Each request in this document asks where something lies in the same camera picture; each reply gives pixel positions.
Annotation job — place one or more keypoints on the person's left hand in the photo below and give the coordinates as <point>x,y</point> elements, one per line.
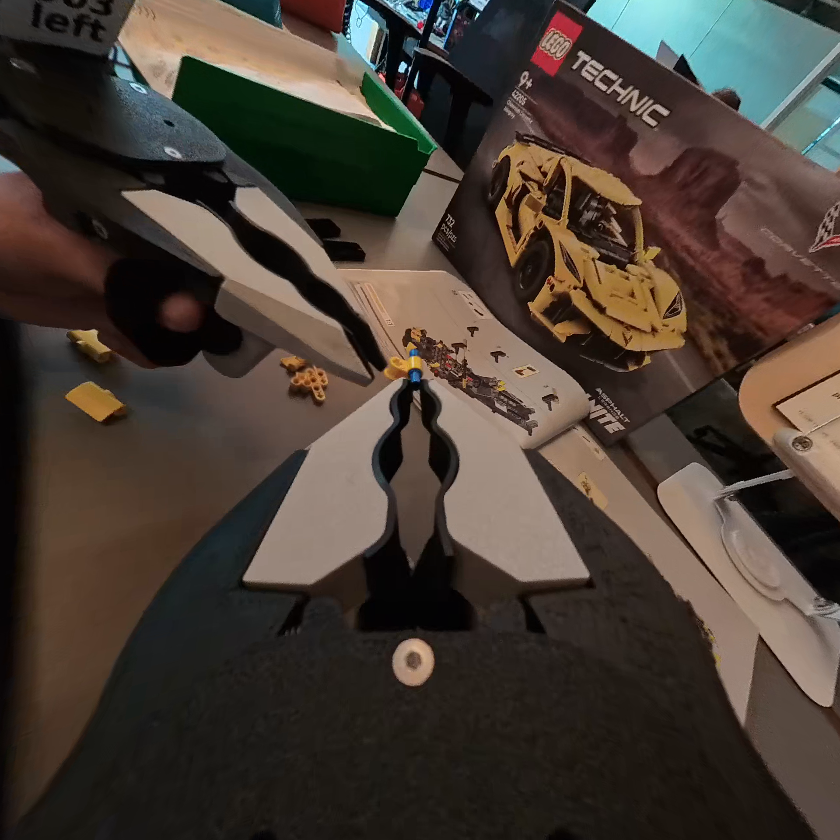
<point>52,262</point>

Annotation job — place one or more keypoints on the black lego beam stack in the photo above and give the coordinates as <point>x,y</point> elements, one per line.
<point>334,239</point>

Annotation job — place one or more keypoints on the yellow curved lego panel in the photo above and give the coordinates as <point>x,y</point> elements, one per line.
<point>97,401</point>
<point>88,344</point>

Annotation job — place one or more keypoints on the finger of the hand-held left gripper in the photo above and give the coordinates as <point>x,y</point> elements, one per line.
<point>262,289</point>
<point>289,239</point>

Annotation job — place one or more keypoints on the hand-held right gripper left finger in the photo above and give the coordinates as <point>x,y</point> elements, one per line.
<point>315,518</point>

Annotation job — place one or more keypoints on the red armchair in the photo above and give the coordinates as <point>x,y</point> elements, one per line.
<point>312,13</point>

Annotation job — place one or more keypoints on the yellow lego connector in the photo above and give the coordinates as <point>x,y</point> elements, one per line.
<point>396,367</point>

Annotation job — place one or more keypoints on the open instruction booklet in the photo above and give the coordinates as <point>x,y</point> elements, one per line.
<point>459,328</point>

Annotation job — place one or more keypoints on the lego set box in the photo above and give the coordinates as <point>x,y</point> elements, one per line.
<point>623,229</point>

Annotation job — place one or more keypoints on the printed instruction sheet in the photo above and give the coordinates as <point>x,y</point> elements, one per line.
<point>814,403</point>

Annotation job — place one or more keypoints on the green plastic bin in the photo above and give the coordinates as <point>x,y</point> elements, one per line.
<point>295,144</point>

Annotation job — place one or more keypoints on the pile of yellow lego pieces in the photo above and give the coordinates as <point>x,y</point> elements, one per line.
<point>308,379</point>

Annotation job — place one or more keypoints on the white wooden document stand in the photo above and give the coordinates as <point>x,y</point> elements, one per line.
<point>741,525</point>

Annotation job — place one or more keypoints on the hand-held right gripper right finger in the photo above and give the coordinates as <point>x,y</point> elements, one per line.
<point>518,518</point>

